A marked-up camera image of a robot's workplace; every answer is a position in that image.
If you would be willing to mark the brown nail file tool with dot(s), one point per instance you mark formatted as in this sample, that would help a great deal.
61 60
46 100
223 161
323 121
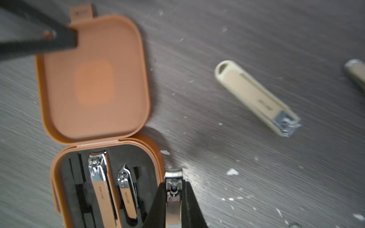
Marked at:
98 167

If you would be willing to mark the brown nail clipper case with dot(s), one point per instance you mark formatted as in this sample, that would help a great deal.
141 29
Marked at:
95 98

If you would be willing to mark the small brown stick tool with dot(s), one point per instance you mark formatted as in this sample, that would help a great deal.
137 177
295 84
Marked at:
173 181

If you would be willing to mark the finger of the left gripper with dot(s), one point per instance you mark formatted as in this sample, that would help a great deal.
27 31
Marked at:
34 27

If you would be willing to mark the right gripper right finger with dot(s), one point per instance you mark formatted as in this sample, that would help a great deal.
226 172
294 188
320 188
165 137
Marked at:
191 214

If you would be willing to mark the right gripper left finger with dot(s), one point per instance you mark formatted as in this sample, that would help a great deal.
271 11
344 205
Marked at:
156 217

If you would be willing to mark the small silver clipper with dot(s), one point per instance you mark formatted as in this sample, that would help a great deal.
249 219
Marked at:
355 69

